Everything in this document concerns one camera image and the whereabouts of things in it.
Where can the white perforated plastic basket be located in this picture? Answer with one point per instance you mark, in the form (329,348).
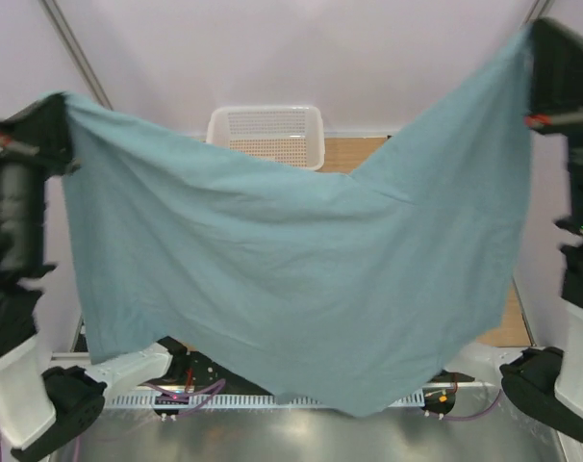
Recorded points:
(290,135)

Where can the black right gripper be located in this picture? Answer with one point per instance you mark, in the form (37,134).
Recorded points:
(564,77)

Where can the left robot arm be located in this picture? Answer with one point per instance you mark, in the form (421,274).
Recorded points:
(41,411)

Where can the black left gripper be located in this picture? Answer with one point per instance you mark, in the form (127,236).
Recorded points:
(40,133)

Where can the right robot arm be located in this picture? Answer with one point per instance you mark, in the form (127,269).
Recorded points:
(546,383)

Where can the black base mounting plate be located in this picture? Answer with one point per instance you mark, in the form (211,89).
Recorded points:
(192,371)

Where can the teal blue t-shirt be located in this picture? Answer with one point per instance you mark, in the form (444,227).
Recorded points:
(353,289)

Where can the slotted grey cable duct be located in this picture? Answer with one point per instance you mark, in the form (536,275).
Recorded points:
(151,399)

